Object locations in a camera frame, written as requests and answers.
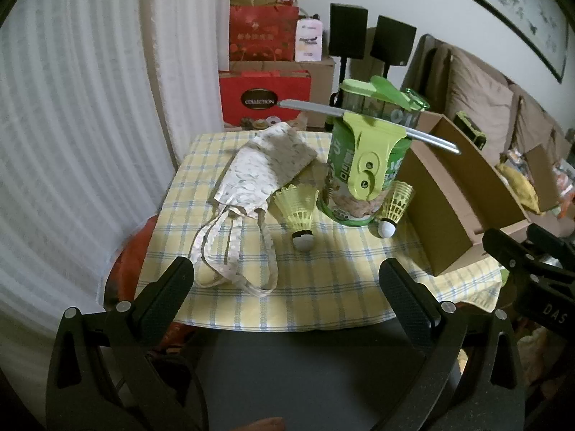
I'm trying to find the long thin ruler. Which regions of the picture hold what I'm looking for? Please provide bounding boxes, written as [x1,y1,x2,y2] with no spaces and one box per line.
[277,99,461,156]

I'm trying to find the green snack can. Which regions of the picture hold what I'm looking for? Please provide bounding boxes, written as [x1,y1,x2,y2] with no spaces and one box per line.
[317,117,407,227]

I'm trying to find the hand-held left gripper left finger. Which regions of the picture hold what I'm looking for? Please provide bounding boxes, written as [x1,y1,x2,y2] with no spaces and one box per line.
[45,256,212,431]

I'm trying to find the large brown carton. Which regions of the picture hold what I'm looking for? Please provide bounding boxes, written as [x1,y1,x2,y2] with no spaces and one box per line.
[227,56,337,129]

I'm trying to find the yellow plaid tablecloth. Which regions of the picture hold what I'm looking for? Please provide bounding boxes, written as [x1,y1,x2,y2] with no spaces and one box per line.
[135,131,504,330]

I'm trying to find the floral cloth bag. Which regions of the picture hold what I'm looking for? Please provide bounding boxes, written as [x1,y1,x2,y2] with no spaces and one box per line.
[189,122,319,297]

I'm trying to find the large beige cushion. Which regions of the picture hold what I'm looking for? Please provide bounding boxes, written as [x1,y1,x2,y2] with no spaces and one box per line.
[445,47,515,162]

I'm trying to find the red floral gift bag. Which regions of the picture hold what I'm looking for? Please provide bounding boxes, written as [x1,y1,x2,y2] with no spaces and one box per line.
[228,4,301,62]

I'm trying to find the small beige cushion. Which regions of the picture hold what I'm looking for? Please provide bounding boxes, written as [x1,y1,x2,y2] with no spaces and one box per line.
[512,85,567,162]

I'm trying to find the black speaker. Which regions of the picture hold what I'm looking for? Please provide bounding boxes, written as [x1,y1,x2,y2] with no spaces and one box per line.
[369,15,418,67]
[329,3,368,60]

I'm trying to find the yellow bag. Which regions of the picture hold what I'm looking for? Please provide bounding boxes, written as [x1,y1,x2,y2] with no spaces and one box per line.
[496,162,540,214]

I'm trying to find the brown sofa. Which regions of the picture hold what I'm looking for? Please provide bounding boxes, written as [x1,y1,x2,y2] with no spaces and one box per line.
[406,33,575,234]

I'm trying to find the colourful snack packet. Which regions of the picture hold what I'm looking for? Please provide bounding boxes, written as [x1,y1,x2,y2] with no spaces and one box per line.
[498,150,524,171]

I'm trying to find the red gift box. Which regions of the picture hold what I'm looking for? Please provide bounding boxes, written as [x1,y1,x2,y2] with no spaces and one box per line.
[218,70,313,129]

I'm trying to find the green and black device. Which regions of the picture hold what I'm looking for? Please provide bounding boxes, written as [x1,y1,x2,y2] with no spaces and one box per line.
[453,111,487,150]

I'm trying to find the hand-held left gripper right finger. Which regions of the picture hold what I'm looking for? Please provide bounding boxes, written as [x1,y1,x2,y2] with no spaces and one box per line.
[373,258,526,431]

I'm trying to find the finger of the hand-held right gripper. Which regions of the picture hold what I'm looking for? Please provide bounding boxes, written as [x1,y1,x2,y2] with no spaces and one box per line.
[526,223,575,274]
[484,228,546,281]

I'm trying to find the orange red bag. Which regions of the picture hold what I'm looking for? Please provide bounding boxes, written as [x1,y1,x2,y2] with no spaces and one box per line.
[105,215,194,355]

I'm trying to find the cardboard box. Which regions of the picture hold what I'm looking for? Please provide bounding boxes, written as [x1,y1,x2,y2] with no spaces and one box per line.
[397,110,531,277]

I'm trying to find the yellow shuttlecock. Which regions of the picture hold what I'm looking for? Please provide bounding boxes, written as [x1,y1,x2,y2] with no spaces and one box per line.
[376,180,415,238]
[273,184,321,252]

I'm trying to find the white curtain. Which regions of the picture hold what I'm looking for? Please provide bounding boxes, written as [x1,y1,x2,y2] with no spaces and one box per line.
[0,0,234,324]

